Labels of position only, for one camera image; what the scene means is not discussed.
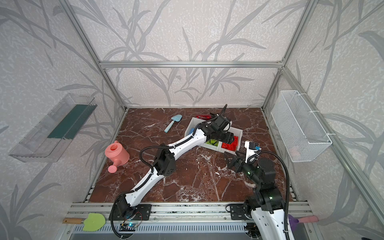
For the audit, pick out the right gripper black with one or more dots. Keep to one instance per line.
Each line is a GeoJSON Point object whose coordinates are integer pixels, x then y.
{"type": "Point", "coordinates": [237, 162]}

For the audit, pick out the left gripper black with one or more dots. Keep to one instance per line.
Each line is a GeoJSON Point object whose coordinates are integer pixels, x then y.
{"type": "Point", "coordinates": [221, 132]}

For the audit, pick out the green lego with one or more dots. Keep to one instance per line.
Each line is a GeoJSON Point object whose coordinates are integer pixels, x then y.
{"type": "Point", "coordinates": [213, 142]}

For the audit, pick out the red lego diagonal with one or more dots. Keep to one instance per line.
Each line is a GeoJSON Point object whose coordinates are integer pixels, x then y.
{"type": "Point", "coordinates": [227, 146]}

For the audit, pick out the red lego slim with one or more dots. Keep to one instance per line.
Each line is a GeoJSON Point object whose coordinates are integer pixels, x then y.
{"type": "Point", "coordinates": [235, 143]}

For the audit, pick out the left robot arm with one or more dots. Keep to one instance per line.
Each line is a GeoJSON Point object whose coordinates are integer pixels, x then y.
{"type": "Point", "coordinates": [162, 162]}

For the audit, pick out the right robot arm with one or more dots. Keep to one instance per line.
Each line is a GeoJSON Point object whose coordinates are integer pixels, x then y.
{"type": "Point", "coordinates": [266, 207]}

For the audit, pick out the white middle bin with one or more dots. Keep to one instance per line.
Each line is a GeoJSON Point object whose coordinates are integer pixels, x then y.
{"type": "Point", "coordinates": [218, 148]}

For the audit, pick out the white bin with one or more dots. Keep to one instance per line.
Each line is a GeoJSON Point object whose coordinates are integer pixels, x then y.
{"type": "Point", "coordinates": [236, 132]}
{"type": "Point", "coordinates": [218, 148]}
{"type": "Point", "coordinates": [192, 126]}

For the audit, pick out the white right bin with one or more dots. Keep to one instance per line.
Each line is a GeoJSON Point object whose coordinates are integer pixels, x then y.
{"type": "Point", "coordinates": [236, 132]}

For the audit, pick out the white left bin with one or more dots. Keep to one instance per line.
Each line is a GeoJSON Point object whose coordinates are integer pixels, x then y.
{"type": "Point", "coordinates": [192, 126]}

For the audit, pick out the light blue toy shovel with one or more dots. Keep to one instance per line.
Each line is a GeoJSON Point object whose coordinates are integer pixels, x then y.
{"type": "Point", "coordinates": [174, 119]}

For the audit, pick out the purple toy shovel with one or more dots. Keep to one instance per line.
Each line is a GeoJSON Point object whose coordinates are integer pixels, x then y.
{"type": "Point", "coordinates": [294, 222]}

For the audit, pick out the pink watering can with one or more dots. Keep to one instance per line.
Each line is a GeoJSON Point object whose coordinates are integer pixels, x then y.
{"type": "Point", "coordinates": [118, 155]}

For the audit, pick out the green toy shovel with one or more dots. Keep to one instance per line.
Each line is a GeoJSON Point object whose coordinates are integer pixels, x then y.
{"type": "Point", "coordinates": [92, 223]}

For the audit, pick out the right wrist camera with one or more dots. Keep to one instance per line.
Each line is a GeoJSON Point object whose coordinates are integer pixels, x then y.
{"type": "Point", "coordinates": [252, 152]}

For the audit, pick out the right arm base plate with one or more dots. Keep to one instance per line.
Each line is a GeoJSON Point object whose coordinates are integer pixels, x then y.
{"type": "Point", "coordinates": [238, 212]}

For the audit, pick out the white wire basket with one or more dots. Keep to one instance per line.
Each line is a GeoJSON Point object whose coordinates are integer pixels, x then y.
{"type": "Point", "coordinates": [301, 132]}

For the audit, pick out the aluminium front rail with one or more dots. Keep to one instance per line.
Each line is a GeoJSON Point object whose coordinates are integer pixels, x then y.
{"type": "Point", "coordinates": [167, 212]}

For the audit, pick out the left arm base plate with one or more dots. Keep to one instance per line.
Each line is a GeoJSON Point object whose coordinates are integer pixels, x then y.
{"type": "Point", "coordinates": [141, 212]}

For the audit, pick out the clear plastic wall shelf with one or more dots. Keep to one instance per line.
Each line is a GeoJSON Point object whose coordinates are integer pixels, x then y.
{"type": "Point", "coordinates": [50, 138]}

